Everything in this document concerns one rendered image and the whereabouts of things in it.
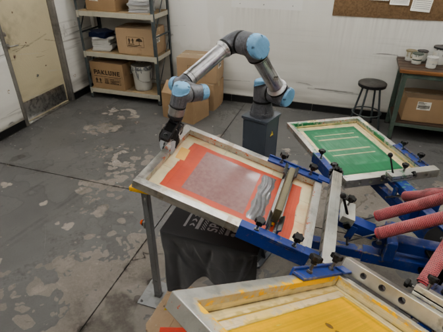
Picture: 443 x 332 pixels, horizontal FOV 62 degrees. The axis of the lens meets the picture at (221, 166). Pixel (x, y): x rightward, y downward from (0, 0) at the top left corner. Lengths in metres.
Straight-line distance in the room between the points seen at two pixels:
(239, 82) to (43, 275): 3.82
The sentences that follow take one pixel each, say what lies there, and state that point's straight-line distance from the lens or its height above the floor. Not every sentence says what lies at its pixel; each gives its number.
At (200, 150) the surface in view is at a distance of 1.93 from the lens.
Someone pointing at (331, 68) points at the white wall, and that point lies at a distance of 5.42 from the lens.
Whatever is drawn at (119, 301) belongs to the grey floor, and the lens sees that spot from 2.82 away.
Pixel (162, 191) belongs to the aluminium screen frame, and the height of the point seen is 1.24.
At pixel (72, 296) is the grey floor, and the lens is 2.94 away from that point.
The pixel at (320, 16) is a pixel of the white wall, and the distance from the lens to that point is 5.29.
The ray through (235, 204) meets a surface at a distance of 1.67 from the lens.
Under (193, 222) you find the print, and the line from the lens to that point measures 1.84.
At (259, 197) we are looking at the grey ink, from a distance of 1.74.
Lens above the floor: 2.14
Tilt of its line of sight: 31 degrees down
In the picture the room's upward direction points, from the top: straight up
